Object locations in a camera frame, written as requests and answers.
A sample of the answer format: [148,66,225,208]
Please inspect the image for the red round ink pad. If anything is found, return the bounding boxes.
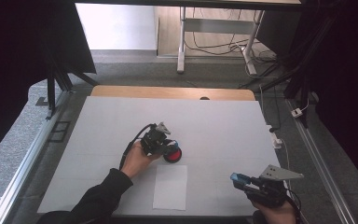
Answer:
[162,146,183,164]

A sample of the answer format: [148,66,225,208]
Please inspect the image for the black floor cables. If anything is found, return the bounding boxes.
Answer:
[184,7,279,64]

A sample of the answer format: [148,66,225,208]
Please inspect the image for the black metal stand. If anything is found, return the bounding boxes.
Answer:
[238,0,339,129]
[35,46,101,121]

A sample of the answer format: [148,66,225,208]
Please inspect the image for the person's left hand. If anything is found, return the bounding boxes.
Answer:
[120,140,162,180]

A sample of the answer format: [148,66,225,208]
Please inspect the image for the white desk frame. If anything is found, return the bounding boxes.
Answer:
[176,6,266,76]

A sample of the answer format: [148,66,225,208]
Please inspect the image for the white power cable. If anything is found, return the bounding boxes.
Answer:
[280,139,294,190]

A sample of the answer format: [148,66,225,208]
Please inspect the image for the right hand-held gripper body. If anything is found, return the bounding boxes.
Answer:
[244,164,305,209]

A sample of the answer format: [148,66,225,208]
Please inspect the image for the black curtain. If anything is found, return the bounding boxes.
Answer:
[0,0,98,166]
[255,0,358,195]

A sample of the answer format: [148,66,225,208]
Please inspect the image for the aluminium rail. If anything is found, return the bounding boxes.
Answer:
[284,98,357,224]
[0,90,73,224]

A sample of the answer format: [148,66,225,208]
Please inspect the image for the blue stamp cap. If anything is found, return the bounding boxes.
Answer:
[229,172,252,185]

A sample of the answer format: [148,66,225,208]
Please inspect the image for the white power strip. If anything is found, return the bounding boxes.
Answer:
[266,124,283,150]

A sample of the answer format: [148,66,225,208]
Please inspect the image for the large white table mat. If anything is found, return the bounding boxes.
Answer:
[36,95,292,217]

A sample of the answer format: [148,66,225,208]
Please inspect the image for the white paper sheet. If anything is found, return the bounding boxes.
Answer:
[152,164,188,211]

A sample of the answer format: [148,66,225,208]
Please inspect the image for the person's right hand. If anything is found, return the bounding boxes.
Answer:
[251,199,296,224]

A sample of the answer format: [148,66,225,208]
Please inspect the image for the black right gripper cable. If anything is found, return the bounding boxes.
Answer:
[283,186,303,224]

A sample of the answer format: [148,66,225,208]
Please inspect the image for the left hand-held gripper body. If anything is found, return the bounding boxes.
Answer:
[141,121,172,157]

